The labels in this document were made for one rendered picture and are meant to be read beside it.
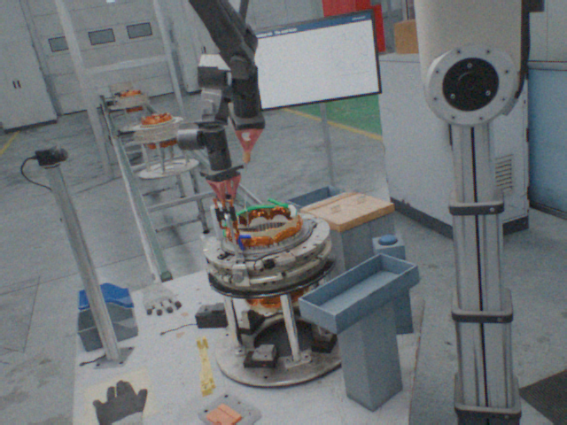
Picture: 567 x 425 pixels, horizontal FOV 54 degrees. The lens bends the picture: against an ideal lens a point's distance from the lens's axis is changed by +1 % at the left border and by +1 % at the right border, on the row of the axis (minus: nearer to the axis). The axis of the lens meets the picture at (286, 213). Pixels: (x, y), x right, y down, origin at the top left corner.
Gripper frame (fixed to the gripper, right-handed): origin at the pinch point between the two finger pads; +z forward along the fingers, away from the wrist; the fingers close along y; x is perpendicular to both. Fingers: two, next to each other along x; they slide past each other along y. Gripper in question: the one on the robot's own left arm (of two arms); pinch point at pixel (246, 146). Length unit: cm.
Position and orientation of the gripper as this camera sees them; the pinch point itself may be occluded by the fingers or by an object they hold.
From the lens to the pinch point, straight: 129.6
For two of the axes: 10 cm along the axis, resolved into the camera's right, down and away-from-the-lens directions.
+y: 2.8, 6.1, -7.4
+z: -0.2, 7.8, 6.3
